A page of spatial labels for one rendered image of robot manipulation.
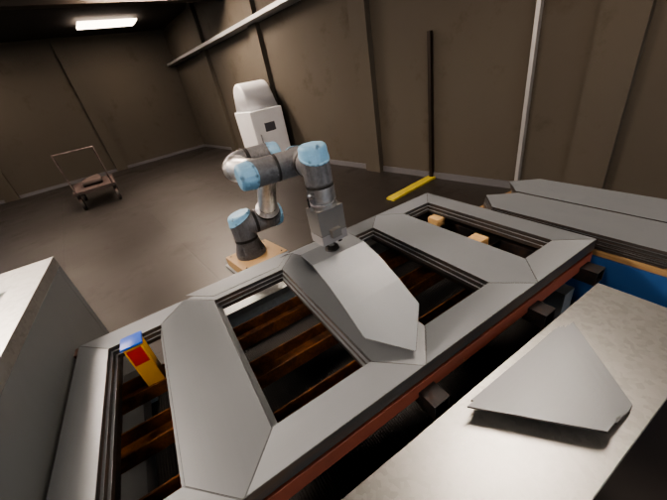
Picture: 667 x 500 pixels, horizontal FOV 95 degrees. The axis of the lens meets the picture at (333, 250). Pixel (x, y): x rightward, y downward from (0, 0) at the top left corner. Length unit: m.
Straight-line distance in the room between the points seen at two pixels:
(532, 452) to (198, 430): 0.70
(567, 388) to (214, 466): 0.76
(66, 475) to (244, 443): 0.38
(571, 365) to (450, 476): 0.39
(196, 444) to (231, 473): 0.11
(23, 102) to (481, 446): 11.59
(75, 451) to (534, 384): 1.03
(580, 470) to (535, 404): 0.12
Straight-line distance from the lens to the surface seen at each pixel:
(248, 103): 6.46
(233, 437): 0.78
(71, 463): 0.97
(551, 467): 0.84
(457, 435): 0.83
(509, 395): 0.85
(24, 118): 11.65
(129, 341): 1.14
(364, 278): 0.83
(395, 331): 0.79
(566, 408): 0.87
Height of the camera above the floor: 1.47
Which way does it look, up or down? 30 degrees down
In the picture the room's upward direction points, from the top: 11 degrees counter-clockwise
